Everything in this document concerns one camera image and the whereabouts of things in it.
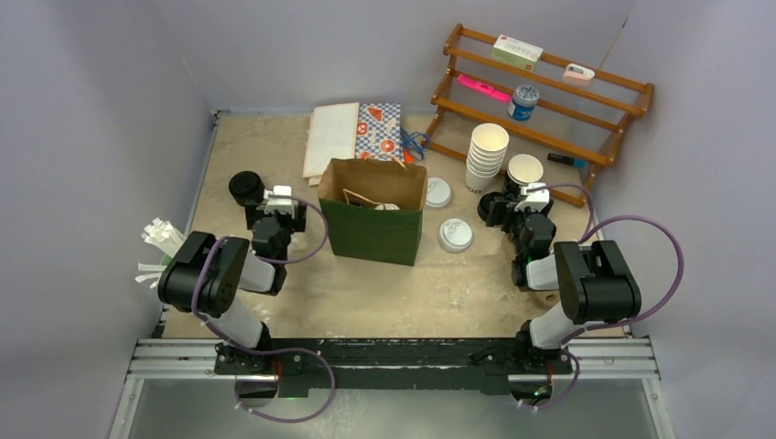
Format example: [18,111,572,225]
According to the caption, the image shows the single white coffee lid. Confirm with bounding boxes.
[374,203,400,211]

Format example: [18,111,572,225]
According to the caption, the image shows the dark blue marker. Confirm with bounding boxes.
[547,153,587,168]

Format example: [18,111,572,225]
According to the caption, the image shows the blue checkered bakery bag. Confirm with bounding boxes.
[355,102,404,162]

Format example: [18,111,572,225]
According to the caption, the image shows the stack of white paper cups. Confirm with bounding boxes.
[464,123,510,194]

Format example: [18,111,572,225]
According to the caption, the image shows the dark printed coffee cup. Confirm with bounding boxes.
[503,154,544,195]

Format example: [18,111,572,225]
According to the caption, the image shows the wrapped white straws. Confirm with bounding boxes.
[135,218,186,288]

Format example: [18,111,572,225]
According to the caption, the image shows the white lid stack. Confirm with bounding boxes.
[426,177,452,209]
[437,219,473,253]

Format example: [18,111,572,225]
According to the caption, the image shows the wooden shelf rack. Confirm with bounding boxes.
[426,23,654,190]

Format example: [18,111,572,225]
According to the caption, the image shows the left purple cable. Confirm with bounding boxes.
[190,195,331,359]

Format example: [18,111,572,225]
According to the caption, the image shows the white green box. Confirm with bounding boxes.
[490,35,544,71]

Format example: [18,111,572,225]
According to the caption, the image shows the orange paper bag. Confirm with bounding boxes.
[403,148,417,164]

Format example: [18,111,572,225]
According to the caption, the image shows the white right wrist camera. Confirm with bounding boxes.
[515,182,552,212]

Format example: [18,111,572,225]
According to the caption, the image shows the green paper bag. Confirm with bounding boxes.
[318,158,428,266]

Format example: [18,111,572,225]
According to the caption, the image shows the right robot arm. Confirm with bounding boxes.
[478,192,641,372]

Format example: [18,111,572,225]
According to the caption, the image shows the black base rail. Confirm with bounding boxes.
[214,333,575,401]

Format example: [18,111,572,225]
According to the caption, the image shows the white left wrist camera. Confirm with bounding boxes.
[263,185,295,215]

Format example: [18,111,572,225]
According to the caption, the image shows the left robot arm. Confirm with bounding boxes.
[156,201,307,374]

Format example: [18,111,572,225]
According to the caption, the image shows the pink white small case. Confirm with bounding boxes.
[562,63,596,88]

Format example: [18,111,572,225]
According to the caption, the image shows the blue lidded jar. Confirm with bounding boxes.
[507,84,540,122]

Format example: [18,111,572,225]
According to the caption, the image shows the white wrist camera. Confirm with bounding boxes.
[515,182,552,212]
[263,185,295,215]

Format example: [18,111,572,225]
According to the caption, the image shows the pink highlighter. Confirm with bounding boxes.
[456,74,512,103]

